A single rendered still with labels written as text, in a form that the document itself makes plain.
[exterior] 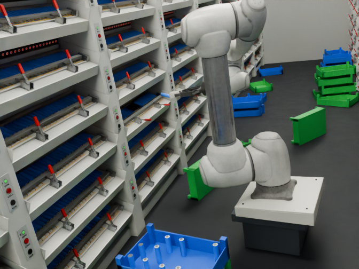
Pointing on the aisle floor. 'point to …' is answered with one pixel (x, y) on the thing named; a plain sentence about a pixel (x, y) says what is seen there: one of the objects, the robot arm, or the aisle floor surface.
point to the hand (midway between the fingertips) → (176, 94)
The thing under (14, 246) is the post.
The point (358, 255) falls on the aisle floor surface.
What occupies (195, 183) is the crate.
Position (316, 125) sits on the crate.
